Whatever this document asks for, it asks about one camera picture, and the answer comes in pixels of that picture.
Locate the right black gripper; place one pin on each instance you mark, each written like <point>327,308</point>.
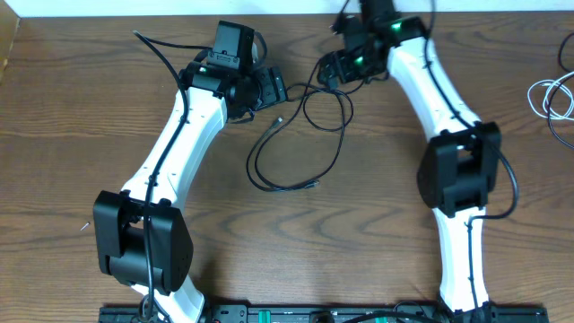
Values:
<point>343,76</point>

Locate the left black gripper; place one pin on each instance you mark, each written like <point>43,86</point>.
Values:
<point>273,88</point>

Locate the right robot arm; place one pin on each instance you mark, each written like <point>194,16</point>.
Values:
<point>459,165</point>

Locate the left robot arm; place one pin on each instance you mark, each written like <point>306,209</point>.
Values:
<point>142,238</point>

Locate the small metal screw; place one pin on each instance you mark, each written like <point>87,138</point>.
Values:
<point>85,226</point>

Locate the cardboard panel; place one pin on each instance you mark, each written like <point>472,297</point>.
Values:
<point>9,25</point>

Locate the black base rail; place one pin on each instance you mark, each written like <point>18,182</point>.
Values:
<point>403,312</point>

